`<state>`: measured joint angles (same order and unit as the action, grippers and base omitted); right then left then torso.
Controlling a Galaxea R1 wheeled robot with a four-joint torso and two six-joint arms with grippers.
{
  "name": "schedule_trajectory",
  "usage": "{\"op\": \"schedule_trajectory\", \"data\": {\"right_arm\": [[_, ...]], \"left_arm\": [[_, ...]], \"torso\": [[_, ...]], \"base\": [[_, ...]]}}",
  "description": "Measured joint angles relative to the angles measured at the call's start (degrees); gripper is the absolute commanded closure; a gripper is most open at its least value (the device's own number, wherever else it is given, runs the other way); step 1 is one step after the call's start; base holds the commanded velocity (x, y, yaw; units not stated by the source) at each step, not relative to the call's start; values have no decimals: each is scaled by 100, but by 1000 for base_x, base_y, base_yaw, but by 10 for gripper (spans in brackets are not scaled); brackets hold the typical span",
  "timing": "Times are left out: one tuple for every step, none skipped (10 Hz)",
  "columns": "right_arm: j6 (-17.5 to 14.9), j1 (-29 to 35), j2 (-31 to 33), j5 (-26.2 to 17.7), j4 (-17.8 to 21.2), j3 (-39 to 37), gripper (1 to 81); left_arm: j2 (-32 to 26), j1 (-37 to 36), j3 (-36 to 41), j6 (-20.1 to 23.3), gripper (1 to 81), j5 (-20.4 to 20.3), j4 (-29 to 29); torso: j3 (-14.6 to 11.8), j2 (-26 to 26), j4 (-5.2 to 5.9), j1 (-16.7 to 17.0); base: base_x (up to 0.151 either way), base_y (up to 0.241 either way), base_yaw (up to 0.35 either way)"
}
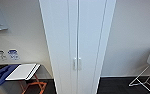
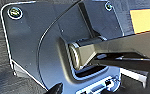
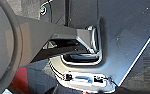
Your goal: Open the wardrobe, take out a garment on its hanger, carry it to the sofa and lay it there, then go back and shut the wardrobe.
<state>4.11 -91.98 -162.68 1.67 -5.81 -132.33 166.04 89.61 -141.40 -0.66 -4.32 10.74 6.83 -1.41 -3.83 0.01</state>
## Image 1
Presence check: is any white wardrobe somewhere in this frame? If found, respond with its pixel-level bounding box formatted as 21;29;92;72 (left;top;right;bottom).
38;0;118;94

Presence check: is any orange metal frame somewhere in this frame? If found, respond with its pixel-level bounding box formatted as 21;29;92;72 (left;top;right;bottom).
19;73;48;94

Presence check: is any blue and white wall sign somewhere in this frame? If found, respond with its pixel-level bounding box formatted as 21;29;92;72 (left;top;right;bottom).
7;48;21;61

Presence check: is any white door handle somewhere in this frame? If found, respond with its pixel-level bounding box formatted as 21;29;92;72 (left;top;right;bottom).
77;57;83;71
72;57;78;71

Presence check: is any white wall sign dark print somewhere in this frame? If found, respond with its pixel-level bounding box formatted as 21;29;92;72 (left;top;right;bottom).
0;49;8;62

